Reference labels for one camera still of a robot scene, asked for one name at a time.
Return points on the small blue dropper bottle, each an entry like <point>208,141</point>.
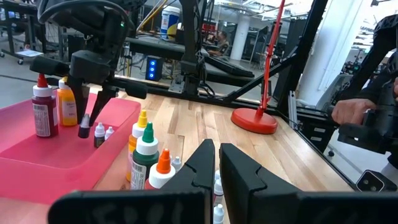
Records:
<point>217,175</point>

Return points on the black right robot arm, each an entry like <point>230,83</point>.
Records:
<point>189,37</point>

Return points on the green food coloring bottle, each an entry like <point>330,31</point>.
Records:
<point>144,161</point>

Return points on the red-orange food coloring bottle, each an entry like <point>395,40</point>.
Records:
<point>161,177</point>

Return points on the silver aluminium extrusion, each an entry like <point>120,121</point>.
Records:
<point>292,105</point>

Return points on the person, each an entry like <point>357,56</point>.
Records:
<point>222,46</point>

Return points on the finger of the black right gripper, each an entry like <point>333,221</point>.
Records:
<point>80,96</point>
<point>104,101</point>

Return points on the person's hand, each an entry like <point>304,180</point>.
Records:
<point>351,110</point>
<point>396,88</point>

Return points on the white pillar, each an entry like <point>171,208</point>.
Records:
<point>240,37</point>

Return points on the small green dropper bottle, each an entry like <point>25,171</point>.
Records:
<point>99,140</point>

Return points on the black wheeled cart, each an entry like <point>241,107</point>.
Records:
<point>11,31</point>

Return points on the black controller box with lights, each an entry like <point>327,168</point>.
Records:
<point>154,73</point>

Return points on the red desk lamp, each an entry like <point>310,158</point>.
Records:
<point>253,121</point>

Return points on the black desk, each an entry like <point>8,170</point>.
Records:
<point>155,46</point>

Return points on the dark red food coloring bottle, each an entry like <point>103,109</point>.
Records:
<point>45,115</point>

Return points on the pink plastic bin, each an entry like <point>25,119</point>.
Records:
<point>46,168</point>

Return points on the white and blue tub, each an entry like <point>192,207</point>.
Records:
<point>169,18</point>

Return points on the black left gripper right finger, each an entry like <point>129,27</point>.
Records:
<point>245,186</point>

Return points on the yellow food coloring bottle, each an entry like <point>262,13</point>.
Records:
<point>66,109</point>
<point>139,130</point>

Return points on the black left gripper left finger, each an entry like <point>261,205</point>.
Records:
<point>186,186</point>

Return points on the black table-level camera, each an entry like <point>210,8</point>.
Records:
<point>371,182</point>

